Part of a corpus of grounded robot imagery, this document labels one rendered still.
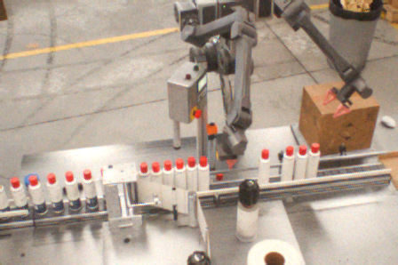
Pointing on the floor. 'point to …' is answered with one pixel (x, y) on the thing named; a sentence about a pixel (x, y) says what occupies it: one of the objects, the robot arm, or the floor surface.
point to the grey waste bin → (351, 38)
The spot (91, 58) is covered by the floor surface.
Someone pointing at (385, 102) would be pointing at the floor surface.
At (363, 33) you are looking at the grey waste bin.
